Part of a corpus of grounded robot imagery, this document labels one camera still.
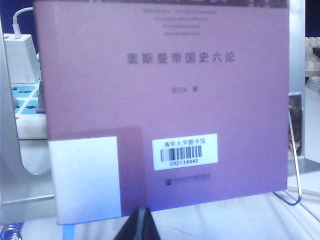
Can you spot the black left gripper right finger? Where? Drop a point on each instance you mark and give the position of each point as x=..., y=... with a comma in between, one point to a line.
x=150, y=228

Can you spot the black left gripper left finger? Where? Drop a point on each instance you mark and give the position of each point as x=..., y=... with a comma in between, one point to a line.
x=130, y=228

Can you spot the pink hardcover book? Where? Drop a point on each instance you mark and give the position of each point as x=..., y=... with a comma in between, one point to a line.
x=160, y=100

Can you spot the white power strip blue pattern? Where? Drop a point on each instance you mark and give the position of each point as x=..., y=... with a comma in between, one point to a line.
x=26, y=100

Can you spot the white charger block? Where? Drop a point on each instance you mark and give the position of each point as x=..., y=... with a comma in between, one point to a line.
x=21, y=60

